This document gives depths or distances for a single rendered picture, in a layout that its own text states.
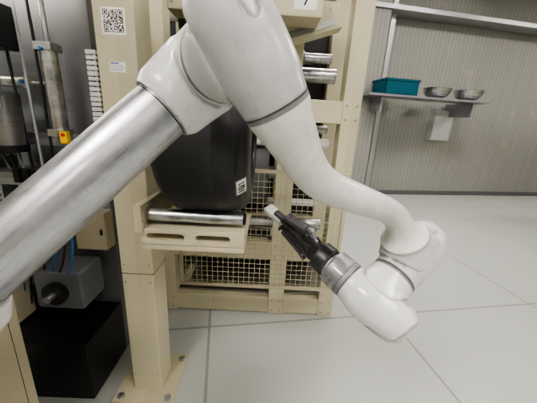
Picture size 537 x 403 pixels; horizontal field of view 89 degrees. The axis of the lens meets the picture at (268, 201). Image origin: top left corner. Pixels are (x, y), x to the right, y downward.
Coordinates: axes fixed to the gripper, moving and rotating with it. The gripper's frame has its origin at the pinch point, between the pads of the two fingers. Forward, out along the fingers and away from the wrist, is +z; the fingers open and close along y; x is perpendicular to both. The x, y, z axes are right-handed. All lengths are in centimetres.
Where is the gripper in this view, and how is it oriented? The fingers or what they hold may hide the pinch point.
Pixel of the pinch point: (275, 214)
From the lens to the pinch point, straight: 77.2
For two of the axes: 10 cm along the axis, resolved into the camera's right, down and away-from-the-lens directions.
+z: -6.5, -5.7, 5.0
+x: 7.6, -4.5, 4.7
